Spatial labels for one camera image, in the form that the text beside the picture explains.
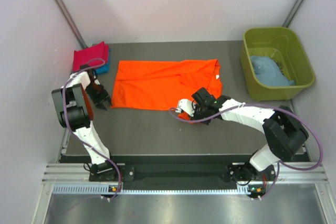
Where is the slotted grey cable duct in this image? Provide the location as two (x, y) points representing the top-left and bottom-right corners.
(52, 184), (264, 196)

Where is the olive green plastic bin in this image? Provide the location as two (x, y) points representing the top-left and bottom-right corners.
(240, 27), (316, 101)

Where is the folded teal t shirt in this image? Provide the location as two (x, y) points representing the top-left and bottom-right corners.
(96, 48), (111, 75)

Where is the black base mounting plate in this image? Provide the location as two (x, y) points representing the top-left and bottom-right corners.
(88, 163), (277, 183)

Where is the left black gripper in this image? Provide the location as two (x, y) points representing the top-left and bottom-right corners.
(85, 82), (112, 110)

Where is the light blue t shirt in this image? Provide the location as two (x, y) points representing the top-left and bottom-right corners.
(250, 55), (295, 87)

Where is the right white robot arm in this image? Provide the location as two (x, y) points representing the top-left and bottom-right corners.
(189, 88), (309, 182)

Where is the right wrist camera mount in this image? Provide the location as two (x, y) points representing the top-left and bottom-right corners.
(175, 99), (195, 117)

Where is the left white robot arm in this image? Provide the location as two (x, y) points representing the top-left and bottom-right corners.
(51, 63), (122, 184)

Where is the folded pink t shirt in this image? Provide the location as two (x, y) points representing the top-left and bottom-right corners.
(72, 41), (110, 72)

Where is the orange t shirt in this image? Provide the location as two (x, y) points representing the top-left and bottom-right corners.
(111, 59), (223, 111)

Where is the aluminium frame rail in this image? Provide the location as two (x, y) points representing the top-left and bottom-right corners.
(42, 162), (328, 184)

